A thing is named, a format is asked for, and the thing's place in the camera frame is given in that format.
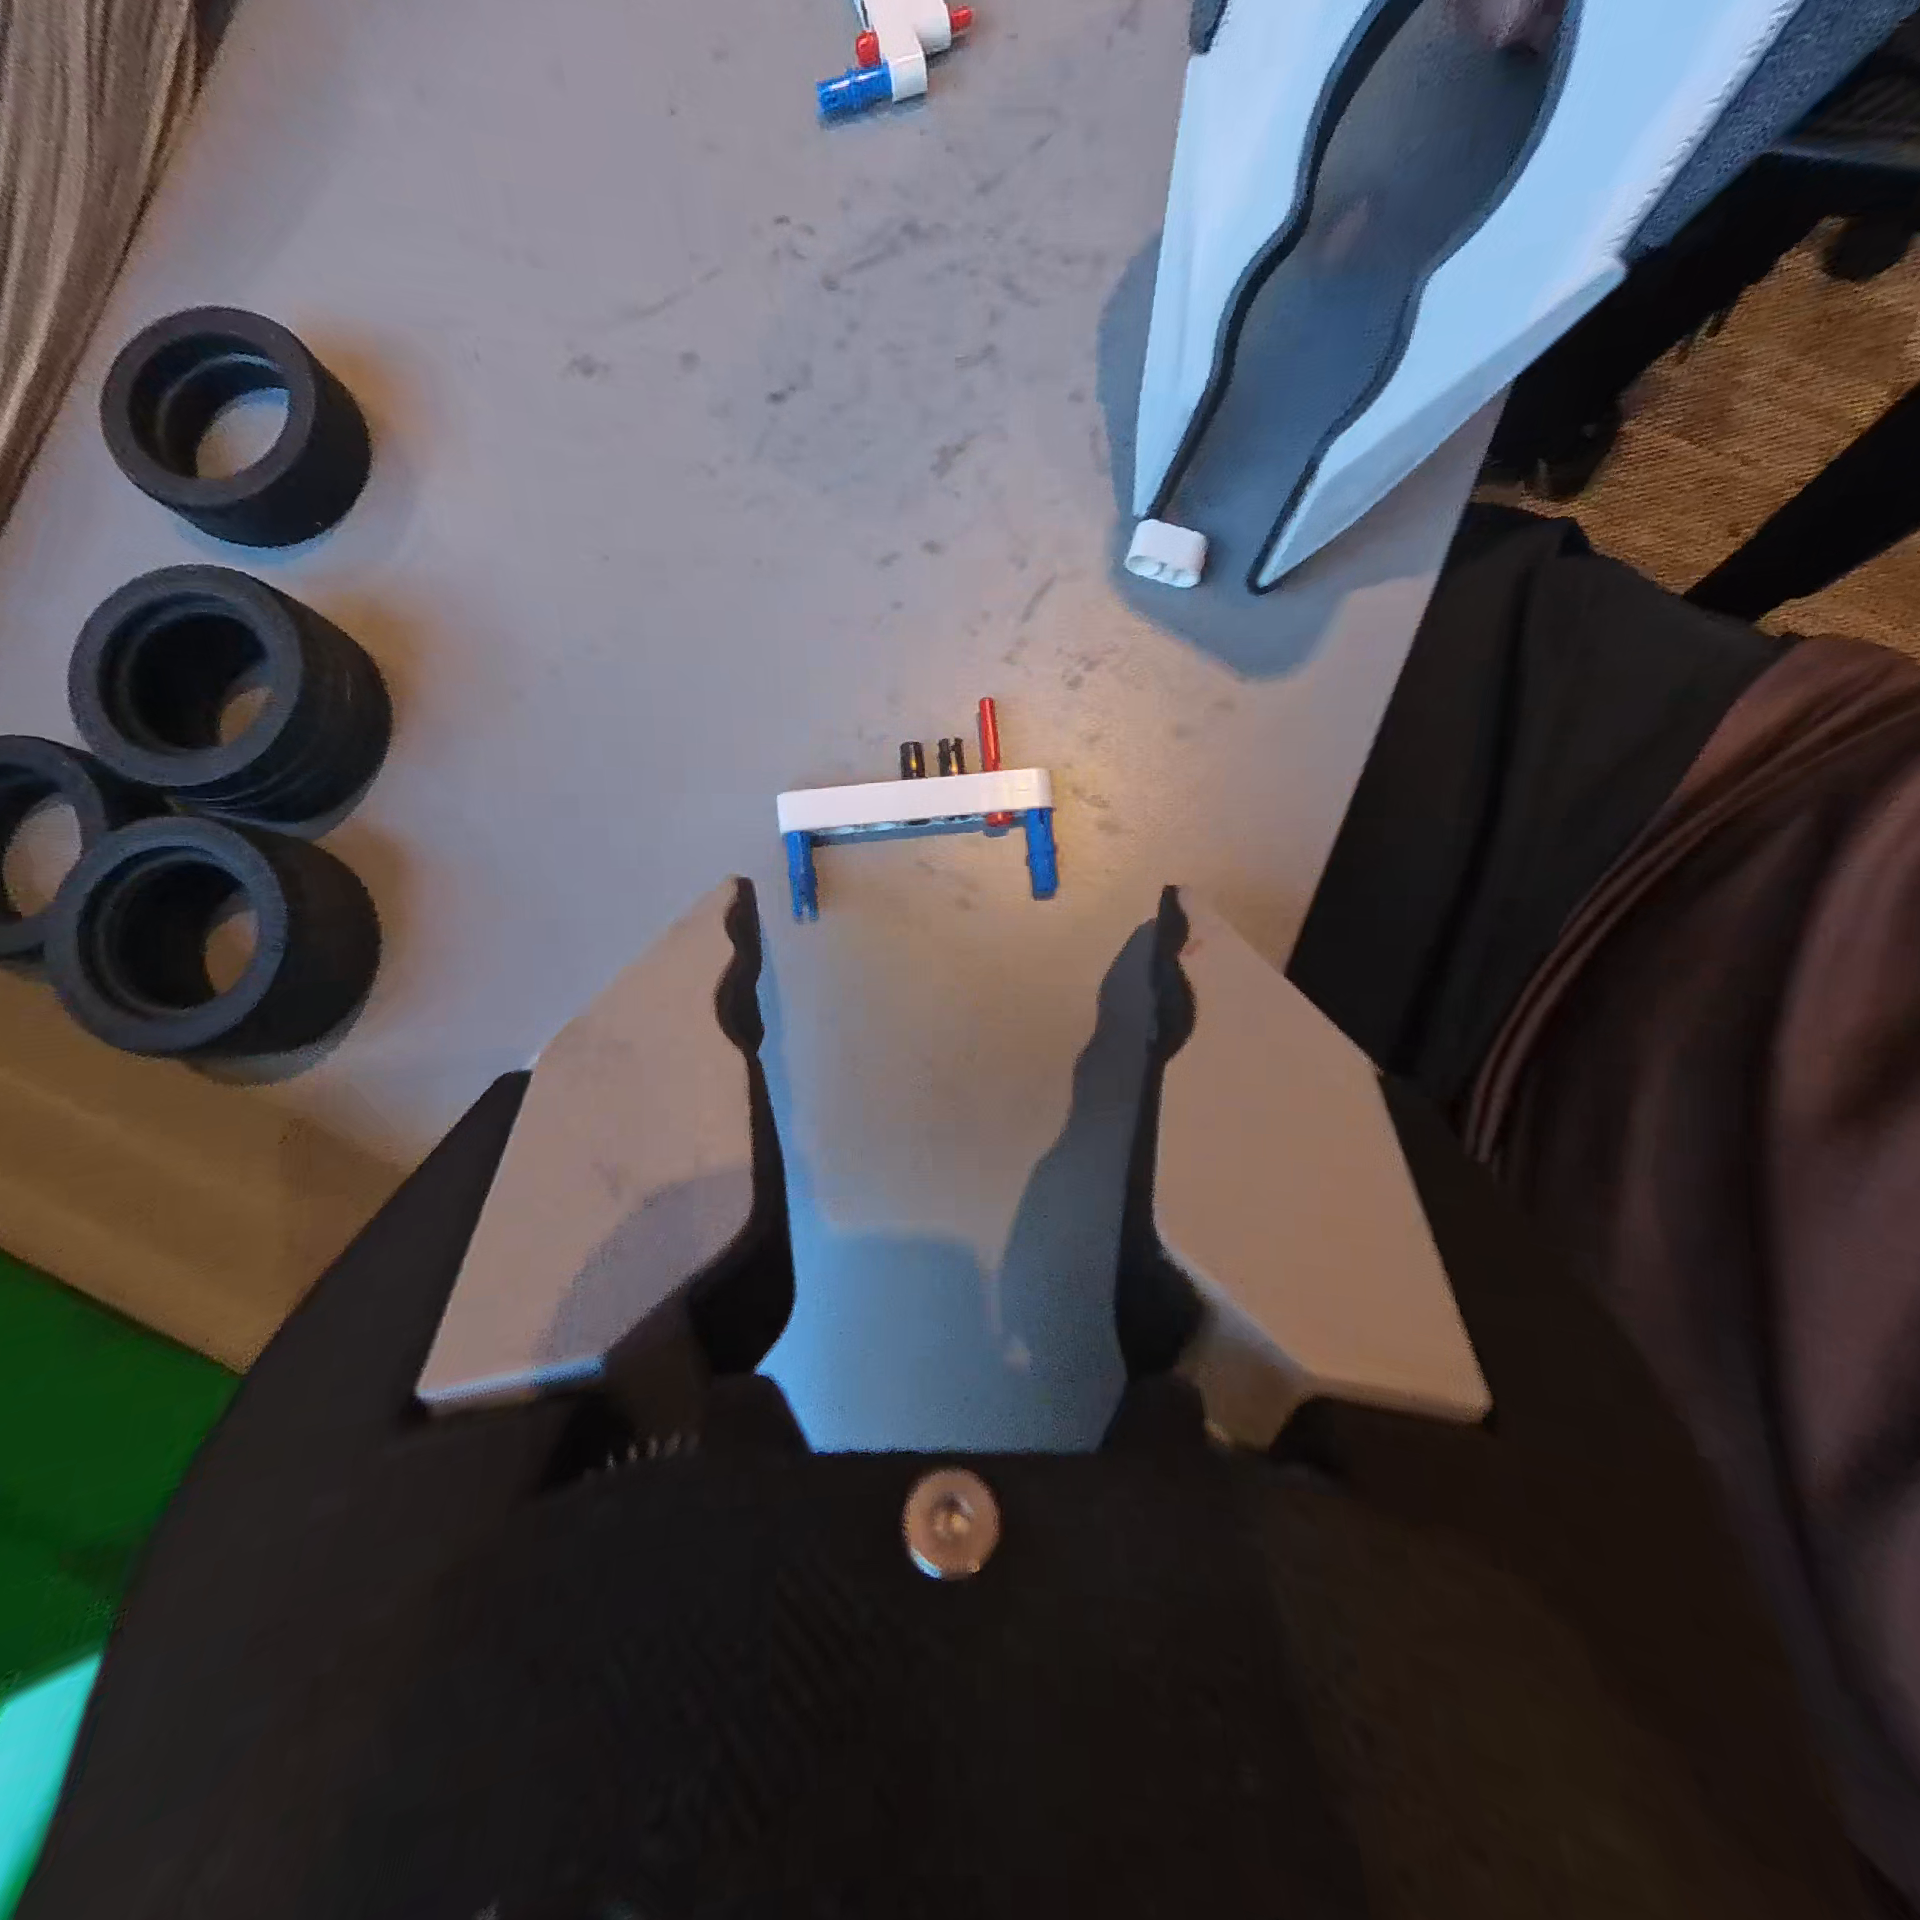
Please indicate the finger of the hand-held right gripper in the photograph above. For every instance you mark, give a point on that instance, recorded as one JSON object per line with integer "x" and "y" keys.
{"x": 1622, "y": 136}
{"x": 1244, "y": 181}

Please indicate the open instruction booklet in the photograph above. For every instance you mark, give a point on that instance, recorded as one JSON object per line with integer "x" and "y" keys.
{"x": 76, "y": 194}

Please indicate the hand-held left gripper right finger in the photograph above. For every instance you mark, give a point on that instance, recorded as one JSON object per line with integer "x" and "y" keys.
{"x": 1306, "y": 1213}

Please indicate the person's right hand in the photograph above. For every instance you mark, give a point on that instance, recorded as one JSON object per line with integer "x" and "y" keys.
{"x": 1519, "y": 23}

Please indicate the white beam assembly with pins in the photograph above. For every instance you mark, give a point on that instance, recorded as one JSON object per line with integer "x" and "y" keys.
{"x": 901, "y": 43}

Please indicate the white holed brick beam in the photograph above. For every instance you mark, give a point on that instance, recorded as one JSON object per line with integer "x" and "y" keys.
{"x": 901, "y": 800}

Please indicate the black chair base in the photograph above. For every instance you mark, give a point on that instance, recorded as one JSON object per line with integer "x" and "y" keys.
{"x": 1800, "y": 493}

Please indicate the blue plastic connector pin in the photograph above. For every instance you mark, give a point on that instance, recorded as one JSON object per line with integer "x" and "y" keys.
{"x": 1041, "y": 867}
{"x": 804, "y": 877}

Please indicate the white small connector piece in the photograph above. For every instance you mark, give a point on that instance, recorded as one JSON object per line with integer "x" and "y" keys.
{"x": 1167, "y": 551}

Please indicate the red plastic axle pin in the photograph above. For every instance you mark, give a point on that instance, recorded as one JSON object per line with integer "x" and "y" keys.
{"x": 989, "y": 731}

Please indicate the green plastic bin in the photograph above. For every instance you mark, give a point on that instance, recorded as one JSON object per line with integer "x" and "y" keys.
{"x": 90, "y": 1469}

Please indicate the person's torso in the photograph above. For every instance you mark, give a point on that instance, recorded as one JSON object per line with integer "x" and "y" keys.
{"x": 1652, "y": 1050}

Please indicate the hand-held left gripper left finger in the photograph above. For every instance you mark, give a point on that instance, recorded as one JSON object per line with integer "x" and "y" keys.
{"x": 616, "y": 1201}

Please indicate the black rubber toy tyre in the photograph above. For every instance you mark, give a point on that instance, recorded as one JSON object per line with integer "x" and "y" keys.
{"x": 23, "y": 914}
{"x": 329, "y": 961}
{"x": 324, "y": 464}
{"x": 346, "y": 735}

